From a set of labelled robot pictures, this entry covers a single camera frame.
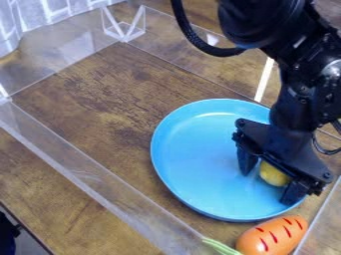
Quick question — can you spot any orange toy carrot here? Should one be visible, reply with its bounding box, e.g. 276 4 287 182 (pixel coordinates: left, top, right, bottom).
202 215 307 255

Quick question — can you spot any white patterned curtain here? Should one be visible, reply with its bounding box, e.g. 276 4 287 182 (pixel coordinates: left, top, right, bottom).
0 0 124 58

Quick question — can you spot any blue oval tray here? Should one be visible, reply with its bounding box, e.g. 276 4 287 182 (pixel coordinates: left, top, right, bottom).
151 99 295 222

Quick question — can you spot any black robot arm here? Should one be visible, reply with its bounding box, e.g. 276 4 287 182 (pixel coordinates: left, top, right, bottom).
218 0 341 205

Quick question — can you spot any dark object at lower left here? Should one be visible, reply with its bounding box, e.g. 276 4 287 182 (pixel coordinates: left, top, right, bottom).
0 211 20 255

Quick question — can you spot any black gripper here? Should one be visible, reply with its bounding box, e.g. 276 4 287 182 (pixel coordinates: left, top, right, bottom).
231 119 333 205

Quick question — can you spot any yellow toy lemon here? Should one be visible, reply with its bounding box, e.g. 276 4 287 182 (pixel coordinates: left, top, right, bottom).
259 161 291 187

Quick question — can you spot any black cable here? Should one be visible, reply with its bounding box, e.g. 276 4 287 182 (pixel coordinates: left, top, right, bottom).
169 0 247 58

